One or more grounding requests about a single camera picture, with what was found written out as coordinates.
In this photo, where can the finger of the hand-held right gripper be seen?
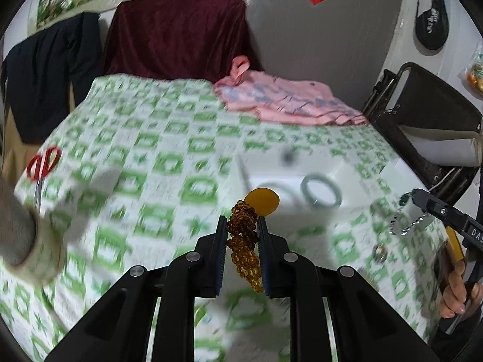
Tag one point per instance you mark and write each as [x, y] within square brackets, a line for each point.
[424, 200]

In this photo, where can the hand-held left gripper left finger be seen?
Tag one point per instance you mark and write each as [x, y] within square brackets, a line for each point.
[220, 260]

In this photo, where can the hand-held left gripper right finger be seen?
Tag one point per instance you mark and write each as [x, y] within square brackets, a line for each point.
[264, 264]

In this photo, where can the amber disc pendant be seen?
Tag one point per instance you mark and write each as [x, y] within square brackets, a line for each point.
[264, 201]

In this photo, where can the white cardboard box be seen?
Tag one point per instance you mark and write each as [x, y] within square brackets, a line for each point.
[320, 162]

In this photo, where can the person's right hand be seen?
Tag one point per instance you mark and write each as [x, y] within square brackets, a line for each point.
[454, 290]

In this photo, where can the pale green jade bangle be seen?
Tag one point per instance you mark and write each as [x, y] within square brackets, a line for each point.
[306, 193]

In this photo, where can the dark folding chair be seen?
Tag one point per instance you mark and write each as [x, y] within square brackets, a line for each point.
[434, 98]

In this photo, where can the bag of fruit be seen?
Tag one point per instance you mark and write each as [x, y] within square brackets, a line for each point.
[476, 75]

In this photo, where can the pink floral cloth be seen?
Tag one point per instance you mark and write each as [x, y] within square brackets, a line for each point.
[286, 98]

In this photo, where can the beige tape roll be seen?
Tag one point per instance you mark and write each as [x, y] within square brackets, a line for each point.
[45, 249]

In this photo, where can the black racket bag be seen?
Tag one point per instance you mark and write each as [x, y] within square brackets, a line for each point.
[430, 19]

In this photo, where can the maroon velvet cloth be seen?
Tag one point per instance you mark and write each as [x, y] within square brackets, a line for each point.
[177, 37]

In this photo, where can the dark jacket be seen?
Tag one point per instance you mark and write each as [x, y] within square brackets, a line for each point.
[45, 75]

